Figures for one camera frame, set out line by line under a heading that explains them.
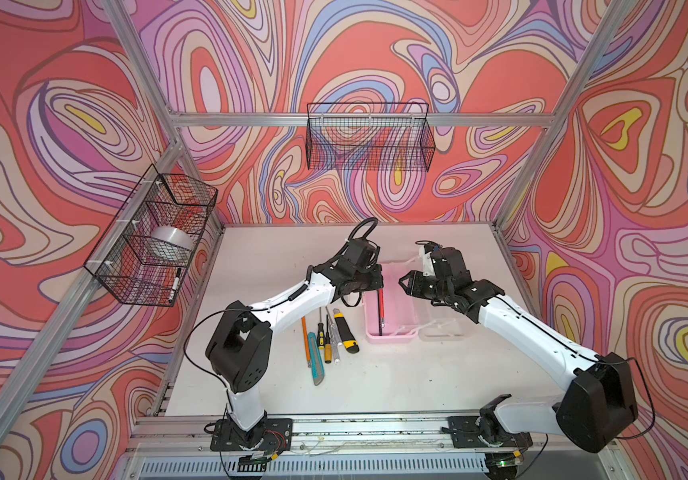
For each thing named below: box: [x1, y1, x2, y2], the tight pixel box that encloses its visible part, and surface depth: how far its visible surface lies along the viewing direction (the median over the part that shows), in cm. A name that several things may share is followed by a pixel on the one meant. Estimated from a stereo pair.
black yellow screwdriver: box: [317, 307, 325, 350], surface depth 90 cm
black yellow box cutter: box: [333, 308, 359, 354], surface depth 91 cm
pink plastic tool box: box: [363, 260, 467, 344], surface depth 90 cm
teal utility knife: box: [308, 335, 325, 386], surface depth 86 cm
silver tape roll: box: [151, 226, 193, 250], surface depth 75 cm
